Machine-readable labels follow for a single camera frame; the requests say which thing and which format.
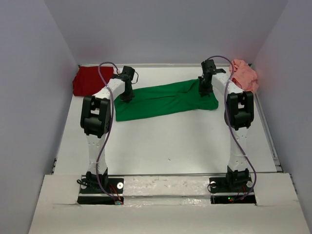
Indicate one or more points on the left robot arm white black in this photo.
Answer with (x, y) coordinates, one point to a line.
(96, 120)

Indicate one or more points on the aluminium rail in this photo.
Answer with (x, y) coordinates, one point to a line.
(186, 174)

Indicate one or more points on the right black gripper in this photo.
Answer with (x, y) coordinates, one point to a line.
(203, 91)

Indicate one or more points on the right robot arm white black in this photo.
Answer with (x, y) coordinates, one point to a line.
(238, 115)

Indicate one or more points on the folded red t shirt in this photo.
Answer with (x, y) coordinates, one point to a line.
(87, 82)

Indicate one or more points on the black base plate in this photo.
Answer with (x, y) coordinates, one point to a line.
(92, 194)
(222, 193)

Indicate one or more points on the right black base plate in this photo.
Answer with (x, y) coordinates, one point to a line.
(222, 193)

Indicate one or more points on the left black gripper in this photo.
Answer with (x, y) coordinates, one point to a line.
(127, 99)

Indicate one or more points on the pink t shirt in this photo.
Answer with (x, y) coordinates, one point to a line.
(244, 76)

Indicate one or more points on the green t shirt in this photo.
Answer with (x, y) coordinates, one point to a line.
(164, 100)

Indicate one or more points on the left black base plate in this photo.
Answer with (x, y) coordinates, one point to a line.
(92, 194)

